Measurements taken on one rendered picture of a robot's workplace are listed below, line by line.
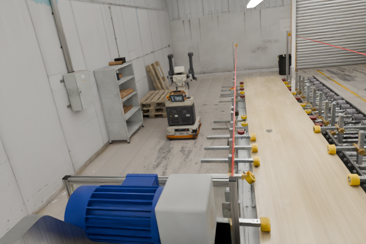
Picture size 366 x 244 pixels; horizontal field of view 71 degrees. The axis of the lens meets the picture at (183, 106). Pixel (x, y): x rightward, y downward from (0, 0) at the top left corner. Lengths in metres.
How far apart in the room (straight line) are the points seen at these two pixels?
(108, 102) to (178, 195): 4.83
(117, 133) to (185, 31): 6.60
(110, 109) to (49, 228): 4.85
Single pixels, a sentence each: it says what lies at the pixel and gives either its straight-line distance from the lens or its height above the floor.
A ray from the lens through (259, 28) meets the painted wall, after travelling 10.83.
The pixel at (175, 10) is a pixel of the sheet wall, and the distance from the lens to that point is 11.08.
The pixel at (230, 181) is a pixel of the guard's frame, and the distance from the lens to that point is 0.70.
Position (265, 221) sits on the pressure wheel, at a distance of 1.75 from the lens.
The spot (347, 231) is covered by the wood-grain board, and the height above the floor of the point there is 0.90.
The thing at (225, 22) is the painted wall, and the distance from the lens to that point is 10.80.
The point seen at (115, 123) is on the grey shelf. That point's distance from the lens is 5.37.
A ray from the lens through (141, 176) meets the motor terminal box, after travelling 0.60.
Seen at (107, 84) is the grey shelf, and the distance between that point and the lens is 5.16.
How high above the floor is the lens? 2.14
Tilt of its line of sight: 17 degrees down
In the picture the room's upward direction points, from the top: 7 degrees counter-clockwise
